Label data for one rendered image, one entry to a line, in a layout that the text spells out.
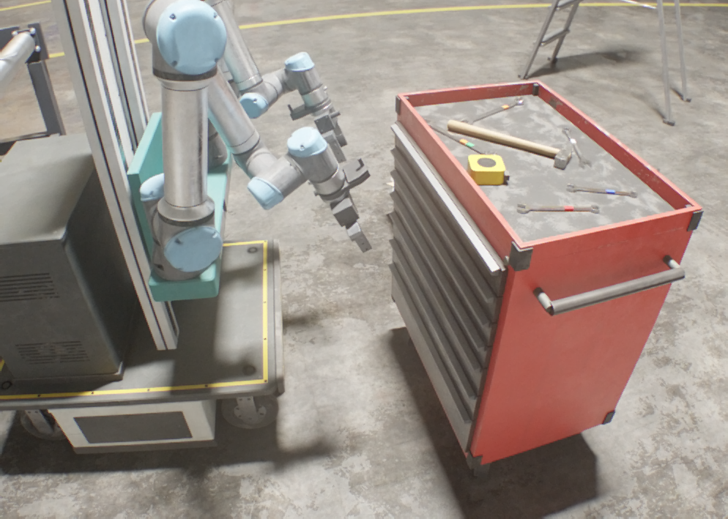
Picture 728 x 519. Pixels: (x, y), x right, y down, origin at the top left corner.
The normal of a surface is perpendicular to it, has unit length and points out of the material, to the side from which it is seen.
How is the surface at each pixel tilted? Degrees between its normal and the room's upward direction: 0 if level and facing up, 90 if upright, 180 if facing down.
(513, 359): 90
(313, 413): 0
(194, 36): 83
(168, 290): 90
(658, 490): 0
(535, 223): 0
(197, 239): 97
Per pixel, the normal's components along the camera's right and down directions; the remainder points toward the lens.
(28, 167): 0.00, -0.81
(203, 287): 0.14, 0.58
